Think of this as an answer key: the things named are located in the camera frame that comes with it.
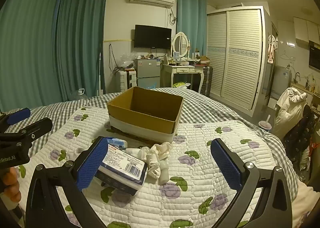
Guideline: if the purple drink cup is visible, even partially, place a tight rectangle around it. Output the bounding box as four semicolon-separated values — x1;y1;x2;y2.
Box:
258;115;272;132

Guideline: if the cream lace cloth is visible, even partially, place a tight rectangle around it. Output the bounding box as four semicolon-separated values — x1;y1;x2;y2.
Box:
137;142;172;179

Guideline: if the teal curtain left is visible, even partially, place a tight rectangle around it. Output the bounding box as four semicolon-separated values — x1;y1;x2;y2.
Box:
1;0;106;111

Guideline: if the grey washing machine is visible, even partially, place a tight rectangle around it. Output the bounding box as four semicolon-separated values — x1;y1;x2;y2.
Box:
271;66;291;99

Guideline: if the white suitcase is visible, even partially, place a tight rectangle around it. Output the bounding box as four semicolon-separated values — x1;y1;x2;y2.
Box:
116;69;137;92

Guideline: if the dark suitcase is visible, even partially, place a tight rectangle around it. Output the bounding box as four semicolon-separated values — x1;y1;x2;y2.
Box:
201;66;213;97

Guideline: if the white jacket on chair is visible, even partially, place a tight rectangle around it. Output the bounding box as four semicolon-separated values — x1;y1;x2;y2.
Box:
273;87;307;140

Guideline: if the white sock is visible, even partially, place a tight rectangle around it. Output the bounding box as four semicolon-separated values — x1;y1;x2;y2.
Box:
158;160;169;185

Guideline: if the black wall television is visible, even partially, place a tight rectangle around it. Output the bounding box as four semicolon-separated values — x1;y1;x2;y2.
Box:
134;24;172;49

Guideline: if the white dressing table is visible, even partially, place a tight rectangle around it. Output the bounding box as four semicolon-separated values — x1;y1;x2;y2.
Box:
160;65;204;93

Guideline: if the small blue tissue pack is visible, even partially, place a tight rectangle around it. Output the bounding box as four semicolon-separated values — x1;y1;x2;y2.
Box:
106;137;128;149

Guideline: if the white floral quilt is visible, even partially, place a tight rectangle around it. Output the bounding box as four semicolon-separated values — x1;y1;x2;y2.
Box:
18;106;275;227

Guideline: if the navy white tissue pack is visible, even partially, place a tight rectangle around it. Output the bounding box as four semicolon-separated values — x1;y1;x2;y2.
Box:
95;144;148;196

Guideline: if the white oval vanity mirror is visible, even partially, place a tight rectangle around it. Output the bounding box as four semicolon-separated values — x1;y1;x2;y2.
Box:
171;32;190;58

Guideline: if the teal curtain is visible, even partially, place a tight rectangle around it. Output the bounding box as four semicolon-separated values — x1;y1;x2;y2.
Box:
176;0;207;55
1;0;106;111

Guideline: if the white louvred wardrobe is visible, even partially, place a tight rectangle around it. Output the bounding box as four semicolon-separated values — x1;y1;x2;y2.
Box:
207;6;270;117

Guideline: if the person's hand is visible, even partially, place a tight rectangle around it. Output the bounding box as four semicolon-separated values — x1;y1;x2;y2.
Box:
2;167;21;203

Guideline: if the teal curtain right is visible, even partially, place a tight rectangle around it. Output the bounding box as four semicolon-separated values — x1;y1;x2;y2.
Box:
176;0;207;55

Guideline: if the grey mini fridge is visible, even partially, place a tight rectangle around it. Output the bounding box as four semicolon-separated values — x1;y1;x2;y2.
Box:
135;59;161;89

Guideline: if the brown cardboard box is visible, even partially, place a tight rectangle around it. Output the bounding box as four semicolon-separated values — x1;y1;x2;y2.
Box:
107;86;184;143

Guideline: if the grey checked bed sheet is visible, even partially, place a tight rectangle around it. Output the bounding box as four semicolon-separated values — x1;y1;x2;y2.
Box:
8;88;298;200

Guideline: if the clear water jug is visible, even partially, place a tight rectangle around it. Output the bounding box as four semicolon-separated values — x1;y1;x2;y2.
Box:
68;88;88;101

